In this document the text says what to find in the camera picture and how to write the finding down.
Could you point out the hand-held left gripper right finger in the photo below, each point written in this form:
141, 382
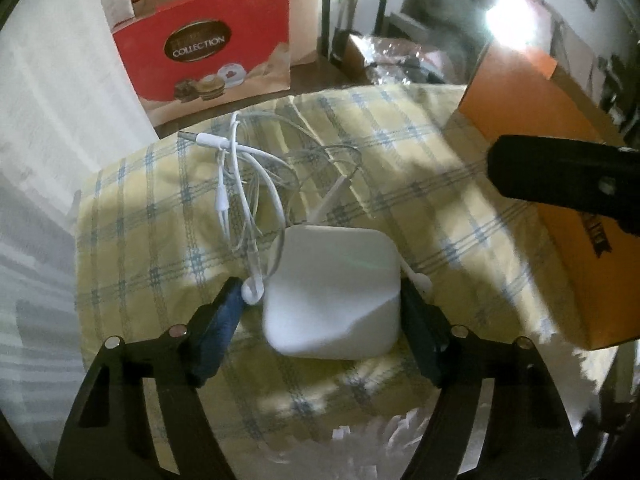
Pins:
419, 322

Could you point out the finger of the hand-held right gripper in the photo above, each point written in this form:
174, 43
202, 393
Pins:
560, 175

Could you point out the red printed paper bag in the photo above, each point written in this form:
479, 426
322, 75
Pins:
200, 50

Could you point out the clear plastic bag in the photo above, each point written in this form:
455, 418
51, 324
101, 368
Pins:
395, 57

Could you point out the white square earphone case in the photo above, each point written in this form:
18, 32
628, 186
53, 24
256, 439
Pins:
332, 290

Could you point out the yellow plaid tablecloth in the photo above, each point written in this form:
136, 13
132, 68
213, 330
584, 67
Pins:
400, 170

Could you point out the orange cardboard box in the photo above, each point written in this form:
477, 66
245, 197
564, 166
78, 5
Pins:
550, 110

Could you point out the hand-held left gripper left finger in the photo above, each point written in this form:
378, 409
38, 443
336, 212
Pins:
226, 312

